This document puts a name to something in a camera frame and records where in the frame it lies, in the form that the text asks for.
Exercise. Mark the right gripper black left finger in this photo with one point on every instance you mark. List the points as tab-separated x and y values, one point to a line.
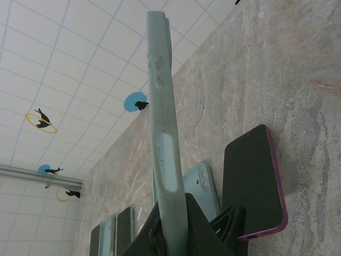
144	245

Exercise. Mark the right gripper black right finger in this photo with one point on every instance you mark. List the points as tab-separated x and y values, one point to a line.
202	240

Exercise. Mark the light blue phone case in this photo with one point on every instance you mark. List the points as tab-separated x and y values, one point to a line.
108	240
194	197

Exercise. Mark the pale green phone case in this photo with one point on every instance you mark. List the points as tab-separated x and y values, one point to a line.
162	106

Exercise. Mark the blue circle fish sticker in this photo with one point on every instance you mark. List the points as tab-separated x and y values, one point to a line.
131	102
42	168

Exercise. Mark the aluminium frame post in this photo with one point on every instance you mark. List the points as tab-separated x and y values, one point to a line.
40	177

